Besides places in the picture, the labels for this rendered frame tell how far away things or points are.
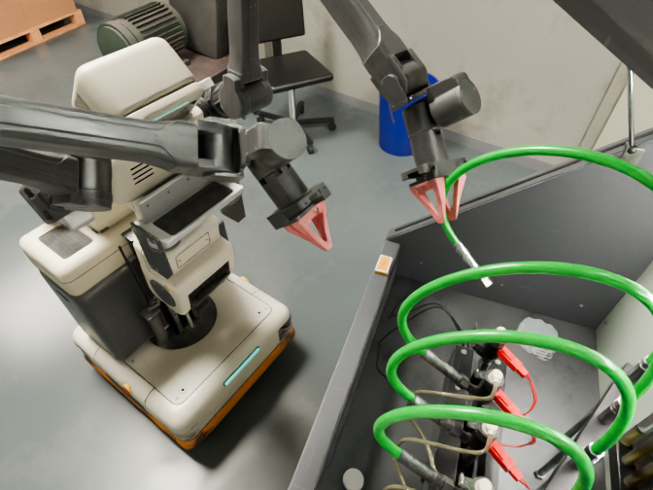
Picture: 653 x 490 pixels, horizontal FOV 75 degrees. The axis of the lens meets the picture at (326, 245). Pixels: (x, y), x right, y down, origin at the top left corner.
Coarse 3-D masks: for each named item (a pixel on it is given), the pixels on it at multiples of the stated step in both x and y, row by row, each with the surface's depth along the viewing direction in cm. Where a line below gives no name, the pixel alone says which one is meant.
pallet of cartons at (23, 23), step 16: (0, 0) 389; (16, 0) 401; (32, 0) 414; (48, 0) 426; (64, 0) 440; (0, 16) 392; (16, 16) 404; (32, 16) 418; (48, 16) 431; (64, 16) 444; (80, 16) 459; (0, 32) 396; (16, 32) 409; (32, 32) 420; (64, 32) 449; (16, 48) 417
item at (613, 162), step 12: (480, 156) 64; (492, 156) 62; (504, 156) 60; (516, 156) 59; (552, 156) 56; (564, 156) 55; (576, 156) 53; (588, 156) 52; (600, 156) 52; (468, 168) 66; (612, 168) 51; (624, 168) 50; (636, 168) 50; (456, 180) 69; (636, 180) 50; (648, 180) 49; (444, 228) 76; (456, 240) 76; (648, 360) 62
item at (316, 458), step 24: (384, 288) 98; (360, 312) 93; (360, 336) 89; (360, 360) 86; (336, 384) 82; (336, 408) 79; (312, 432) 76; (336, 432) 76; (312, 456) 73; (312, 480) 71
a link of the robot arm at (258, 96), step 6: (246, 84) 98; (252, 84) 98; (258, 84) 99; (252, 90) 98; (258, 90) 99; (264, 90) 100; (252, 96) 98; (258, 96) 99; (264, 96) 101; (252, 102) 98; (258, 102) 100; (264, 102) 102; (252, 108) 100; (258, 108) 102
